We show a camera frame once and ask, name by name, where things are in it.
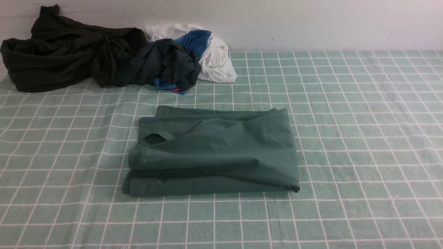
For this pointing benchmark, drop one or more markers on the dark olive crumpled garment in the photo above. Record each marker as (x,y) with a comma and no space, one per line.
(62,52)

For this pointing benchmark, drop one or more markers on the green checkered tablecloth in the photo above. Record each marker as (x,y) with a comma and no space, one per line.
(368,133)

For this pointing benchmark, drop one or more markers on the green long-sleeved shirt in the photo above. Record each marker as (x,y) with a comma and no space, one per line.
(182,151)

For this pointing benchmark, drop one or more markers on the white crumpled garment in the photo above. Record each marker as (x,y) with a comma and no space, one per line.
(216,65)

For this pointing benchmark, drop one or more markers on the blue crumpled garment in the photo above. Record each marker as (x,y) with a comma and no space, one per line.
(190,47)

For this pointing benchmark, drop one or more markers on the dark grey crumpled garment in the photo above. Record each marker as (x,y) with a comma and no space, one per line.
(164,60)

